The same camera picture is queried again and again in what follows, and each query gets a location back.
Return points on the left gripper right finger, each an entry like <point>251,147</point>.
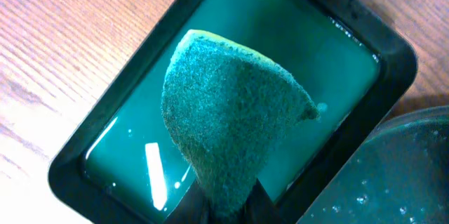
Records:
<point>260,209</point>

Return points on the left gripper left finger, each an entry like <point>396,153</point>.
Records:
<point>194,208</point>

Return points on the green scrubbing sponge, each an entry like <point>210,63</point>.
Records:
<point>227,107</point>

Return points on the black rectangular water tray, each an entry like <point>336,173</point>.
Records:
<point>120,165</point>

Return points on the round black serving tray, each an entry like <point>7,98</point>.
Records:
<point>398,175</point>

